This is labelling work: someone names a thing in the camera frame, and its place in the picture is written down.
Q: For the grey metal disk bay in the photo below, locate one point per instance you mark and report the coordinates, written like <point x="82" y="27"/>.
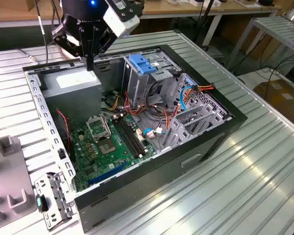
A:
<point x="178" y="127"/>

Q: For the CPU socket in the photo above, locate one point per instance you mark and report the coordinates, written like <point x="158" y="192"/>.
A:
<point x="107" y="147"/>

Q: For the grey metal drive cage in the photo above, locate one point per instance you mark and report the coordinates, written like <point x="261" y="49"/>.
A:
<point x="137" y="85"/>

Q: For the wooden workbench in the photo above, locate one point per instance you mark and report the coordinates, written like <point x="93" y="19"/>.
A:
<point x="9" y="14"/>

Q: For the metal expansion bracket retainer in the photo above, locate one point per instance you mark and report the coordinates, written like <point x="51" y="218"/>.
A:
<point x="56" y="195"/>

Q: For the black open PC case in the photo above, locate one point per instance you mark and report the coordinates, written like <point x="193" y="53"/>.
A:
<point x="161" y="176"/>

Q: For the grey parts rack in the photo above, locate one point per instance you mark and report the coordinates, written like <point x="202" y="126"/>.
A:
<point x="12" y="171"/>

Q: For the large brown cardboard box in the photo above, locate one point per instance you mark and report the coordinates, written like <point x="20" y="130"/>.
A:
<point x="279" y="95"/>

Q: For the black RAM slot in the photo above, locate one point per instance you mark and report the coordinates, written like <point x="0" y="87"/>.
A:
<point x="134" y="135"/>
<point x="127" y="139"/>

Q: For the black teal release latch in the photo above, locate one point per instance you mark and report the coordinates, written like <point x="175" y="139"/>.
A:
<point x="39" y="202"/>

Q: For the green motherboard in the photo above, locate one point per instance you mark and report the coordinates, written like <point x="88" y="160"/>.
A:
<point x="120" y="147"/>

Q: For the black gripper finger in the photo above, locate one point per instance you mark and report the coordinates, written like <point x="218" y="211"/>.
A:
<point x="83" y="46"/>
<point x="95" y="41"/>

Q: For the grey power supply unit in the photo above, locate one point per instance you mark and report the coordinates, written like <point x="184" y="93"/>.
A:
<point x="71" y="98"/>

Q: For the blue plastic drive latch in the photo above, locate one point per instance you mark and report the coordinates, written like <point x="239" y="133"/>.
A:
<point x="137" y="60"/>
<point x="147" y="68"/>

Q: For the blue expansion slot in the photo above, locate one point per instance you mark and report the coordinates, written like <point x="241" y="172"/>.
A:
<point x="107" y="174"/>

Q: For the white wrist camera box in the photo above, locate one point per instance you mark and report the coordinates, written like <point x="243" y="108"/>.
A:
<point x="120" y="24"/>

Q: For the metal slat side table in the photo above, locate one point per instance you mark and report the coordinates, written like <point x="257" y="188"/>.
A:
<point x="279" y="29"/>

